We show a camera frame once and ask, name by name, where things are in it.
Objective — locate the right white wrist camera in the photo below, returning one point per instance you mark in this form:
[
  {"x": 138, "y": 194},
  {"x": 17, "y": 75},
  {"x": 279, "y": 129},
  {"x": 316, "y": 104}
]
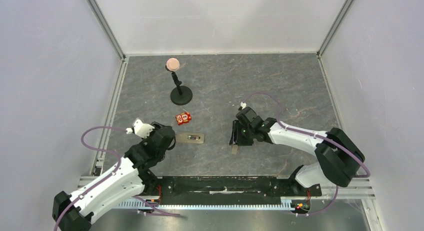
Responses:
[{"x": 242, "y": 106}]

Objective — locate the red dice block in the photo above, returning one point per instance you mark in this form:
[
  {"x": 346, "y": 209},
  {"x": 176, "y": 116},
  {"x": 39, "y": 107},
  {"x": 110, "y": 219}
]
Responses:
[{"x": 183, "y": 118}]

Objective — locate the white slotted cable duct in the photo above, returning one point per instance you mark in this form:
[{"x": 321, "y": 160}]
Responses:
[{"x": 135, "y": 204}]

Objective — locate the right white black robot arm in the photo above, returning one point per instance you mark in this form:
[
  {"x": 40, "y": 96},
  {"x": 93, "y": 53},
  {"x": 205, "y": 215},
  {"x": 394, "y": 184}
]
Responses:
[{"x": 338, "y": 158}]

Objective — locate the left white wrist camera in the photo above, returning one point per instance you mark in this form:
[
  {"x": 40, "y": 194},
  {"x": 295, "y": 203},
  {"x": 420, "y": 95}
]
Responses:
[{"x": 140, "y": 129}]

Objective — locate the beige battery cover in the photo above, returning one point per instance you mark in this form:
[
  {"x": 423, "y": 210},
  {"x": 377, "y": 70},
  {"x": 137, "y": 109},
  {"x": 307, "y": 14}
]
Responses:
[{"x": 234, "y": 149}]

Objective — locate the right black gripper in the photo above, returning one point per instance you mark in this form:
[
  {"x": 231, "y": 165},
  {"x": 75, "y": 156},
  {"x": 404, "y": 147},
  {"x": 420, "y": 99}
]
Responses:
[{"x": 240, "y": 134}]

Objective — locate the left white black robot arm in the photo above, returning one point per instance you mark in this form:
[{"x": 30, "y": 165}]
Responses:
[{"x": 129, "y": 177}]

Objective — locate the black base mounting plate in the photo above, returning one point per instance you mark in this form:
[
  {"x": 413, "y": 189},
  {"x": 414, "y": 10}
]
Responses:
[{"x": 232, "y": 190}]

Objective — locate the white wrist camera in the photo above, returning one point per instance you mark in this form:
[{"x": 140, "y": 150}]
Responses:
[
  {"x": 242, "y": 106},
  {"x": 140, "y": 129}
]

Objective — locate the black stand with pink ball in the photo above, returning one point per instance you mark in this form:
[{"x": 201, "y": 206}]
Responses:
[{"x": 180, "y": 95}]

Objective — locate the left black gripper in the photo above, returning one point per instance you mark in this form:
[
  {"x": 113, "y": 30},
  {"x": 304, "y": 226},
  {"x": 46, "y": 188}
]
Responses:
[{"x": 156, "y": 126}]

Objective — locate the beige remote control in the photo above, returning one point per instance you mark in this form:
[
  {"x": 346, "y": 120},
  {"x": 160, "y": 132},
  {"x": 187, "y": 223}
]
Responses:
[{"x": 181, "y": 137}]

